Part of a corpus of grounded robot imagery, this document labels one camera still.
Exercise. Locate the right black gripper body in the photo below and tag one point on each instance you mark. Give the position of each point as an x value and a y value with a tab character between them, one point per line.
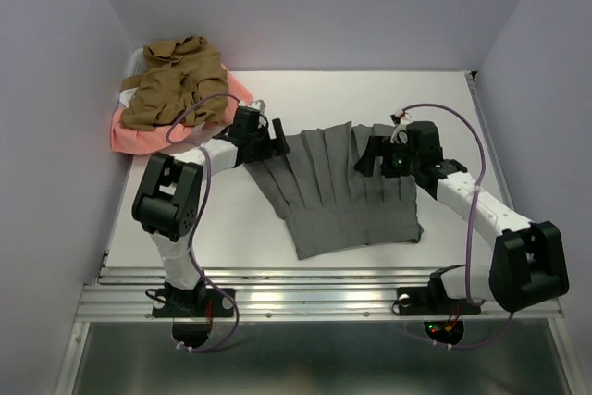
400	163

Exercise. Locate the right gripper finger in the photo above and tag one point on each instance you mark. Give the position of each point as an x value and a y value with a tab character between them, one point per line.
368	165
377	146

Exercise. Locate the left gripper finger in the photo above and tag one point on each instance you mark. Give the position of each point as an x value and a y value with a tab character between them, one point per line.
278	143
268	151

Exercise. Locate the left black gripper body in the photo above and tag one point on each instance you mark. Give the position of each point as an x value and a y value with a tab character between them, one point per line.
262	144

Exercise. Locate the grey pleated skirt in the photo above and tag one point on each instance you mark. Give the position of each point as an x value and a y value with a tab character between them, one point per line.
326	205

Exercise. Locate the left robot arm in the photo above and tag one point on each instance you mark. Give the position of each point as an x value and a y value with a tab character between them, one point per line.
170	200

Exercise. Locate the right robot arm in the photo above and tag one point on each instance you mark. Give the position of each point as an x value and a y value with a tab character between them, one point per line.
528	263

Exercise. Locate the tan brown skirt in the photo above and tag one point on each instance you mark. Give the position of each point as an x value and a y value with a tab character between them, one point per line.
181	73

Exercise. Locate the pink skirt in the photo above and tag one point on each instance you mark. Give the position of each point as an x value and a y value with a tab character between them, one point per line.
141	142

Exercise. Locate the white garment under pile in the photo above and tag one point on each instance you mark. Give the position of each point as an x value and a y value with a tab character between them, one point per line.
136	67

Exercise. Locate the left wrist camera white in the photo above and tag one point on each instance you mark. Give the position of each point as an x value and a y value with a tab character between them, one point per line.
258	105

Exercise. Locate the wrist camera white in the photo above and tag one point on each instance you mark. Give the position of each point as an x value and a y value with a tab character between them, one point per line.
400	119
258	105

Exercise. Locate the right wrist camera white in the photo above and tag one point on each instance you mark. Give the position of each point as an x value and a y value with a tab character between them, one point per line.
400	119

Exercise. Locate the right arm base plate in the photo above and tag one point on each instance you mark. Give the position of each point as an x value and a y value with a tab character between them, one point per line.
412	301

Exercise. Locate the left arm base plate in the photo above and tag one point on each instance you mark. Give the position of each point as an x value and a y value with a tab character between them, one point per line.
201	302

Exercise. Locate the aluminium mounting rail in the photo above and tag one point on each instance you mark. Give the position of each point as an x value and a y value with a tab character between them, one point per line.
263	295

